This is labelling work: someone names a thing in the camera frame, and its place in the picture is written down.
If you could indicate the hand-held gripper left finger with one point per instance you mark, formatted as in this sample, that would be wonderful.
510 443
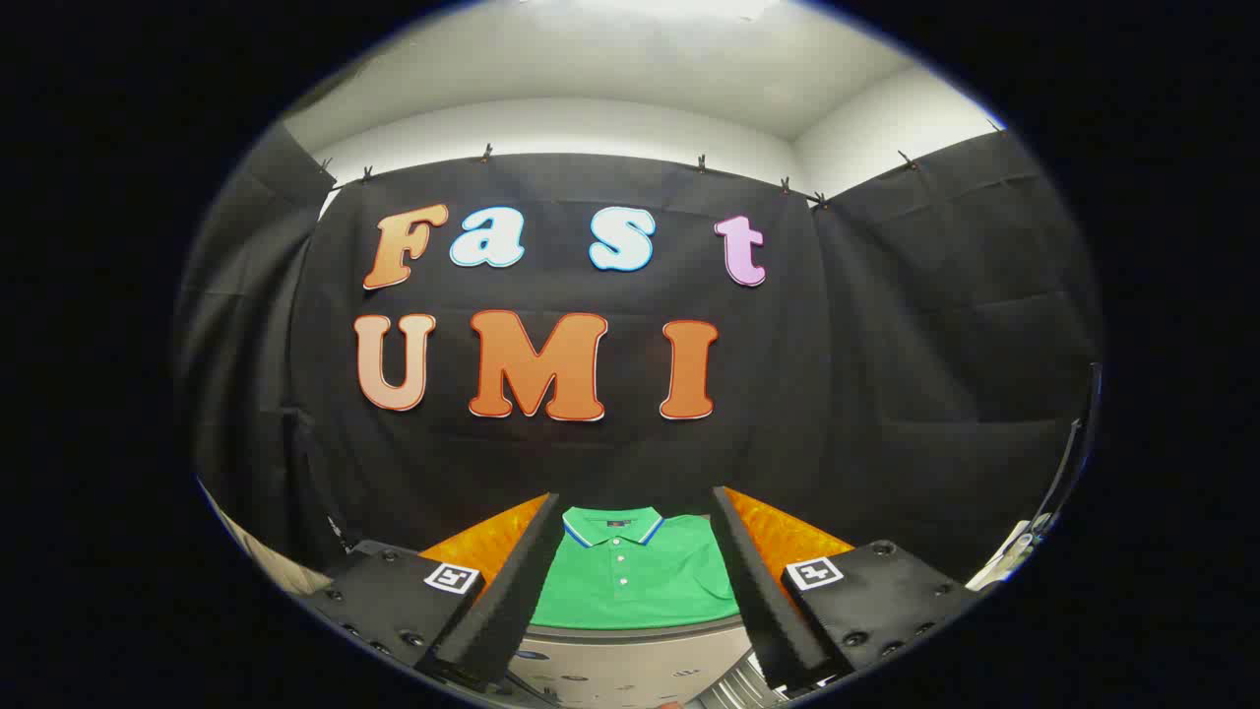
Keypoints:
512 591

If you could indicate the black backdrop cloth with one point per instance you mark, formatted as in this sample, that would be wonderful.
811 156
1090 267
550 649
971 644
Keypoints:
886 394

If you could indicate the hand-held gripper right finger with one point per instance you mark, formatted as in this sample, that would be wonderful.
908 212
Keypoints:
763 591

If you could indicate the green polo shirt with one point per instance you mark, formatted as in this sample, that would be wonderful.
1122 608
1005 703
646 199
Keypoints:
640 581

